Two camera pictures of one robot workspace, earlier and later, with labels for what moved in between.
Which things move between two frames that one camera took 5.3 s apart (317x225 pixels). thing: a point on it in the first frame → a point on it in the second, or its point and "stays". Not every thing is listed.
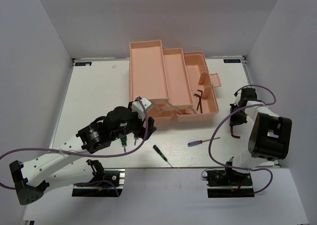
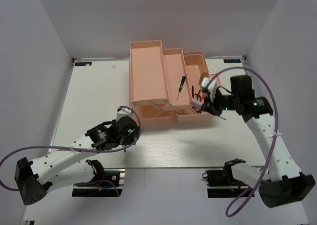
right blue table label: [232, 61] stays
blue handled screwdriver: [199, 141] → [198, 106]
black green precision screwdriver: [154, 146] → [183, 80]
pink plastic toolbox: [179, 85] stays
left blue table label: [82, 64] stays
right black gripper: [235, 121] → [210, 108]
